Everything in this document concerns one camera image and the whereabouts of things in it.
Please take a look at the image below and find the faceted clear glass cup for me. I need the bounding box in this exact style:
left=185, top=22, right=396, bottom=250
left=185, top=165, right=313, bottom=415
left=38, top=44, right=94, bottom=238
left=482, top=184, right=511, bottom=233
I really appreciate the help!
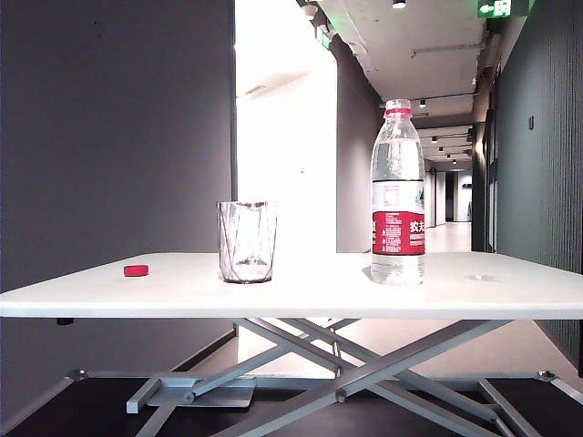
left=216, top=199, right=280, bottom=285

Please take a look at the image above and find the silver scissor-lift table frame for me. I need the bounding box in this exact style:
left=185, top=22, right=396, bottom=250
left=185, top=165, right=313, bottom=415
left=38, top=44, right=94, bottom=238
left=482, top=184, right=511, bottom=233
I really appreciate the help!
left=0, top=317, right=583, bottom=437

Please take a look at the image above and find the large green exit sign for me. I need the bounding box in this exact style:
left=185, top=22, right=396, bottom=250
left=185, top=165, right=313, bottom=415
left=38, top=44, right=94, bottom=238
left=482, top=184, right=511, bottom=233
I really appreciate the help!
left=476, top=0, right=535, bottom=19

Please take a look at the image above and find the clear red-label water bottle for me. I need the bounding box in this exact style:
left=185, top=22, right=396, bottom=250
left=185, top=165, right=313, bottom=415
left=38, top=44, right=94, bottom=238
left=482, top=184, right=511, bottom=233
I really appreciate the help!
left=370, top=98, right=427, bottom=287

